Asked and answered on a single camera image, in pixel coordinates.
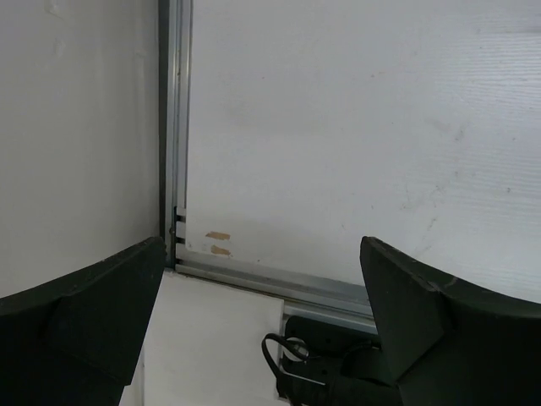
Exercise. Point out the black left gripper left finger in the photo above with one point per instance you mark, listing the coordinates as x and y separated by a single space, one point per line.
76 340

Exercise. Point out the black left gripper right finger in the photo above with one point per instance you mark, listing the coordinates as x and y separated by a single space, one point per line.
448 341

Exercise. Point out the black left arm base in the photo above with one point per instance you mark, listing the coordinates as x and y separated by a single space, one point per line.
316 363

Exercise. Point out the aluminium table frame rail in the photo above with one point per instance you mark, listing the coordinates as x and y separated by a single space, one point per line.
317 298

